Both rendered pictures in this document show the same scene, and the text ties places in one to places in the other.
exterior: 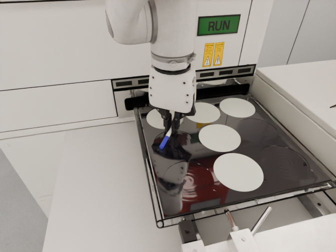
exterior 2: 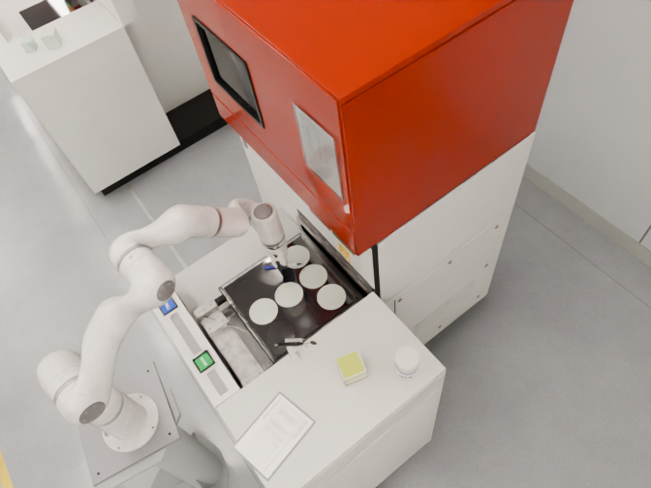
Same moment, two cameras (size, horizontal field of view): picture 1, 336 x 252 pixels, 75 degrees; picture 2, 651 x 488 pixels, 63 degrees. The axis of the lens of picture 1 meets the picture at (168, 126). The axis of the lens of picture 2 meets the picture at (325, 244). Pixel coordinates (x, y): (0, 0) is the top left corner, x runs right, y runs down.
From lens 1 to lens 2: 169 cm
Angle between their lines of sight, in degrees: 51
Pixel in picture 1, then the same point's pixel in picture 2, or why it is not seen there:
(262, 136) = (300, 319)
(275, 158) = (282, 328)
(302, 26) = not seen: outside the picture
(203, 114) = (310, 278)
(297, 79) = (363, 323)
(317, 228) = (245, 354)
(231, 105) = (331, 291)
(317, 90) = (349, 338)
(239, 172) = (262, 312)
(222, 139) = (287, 296)
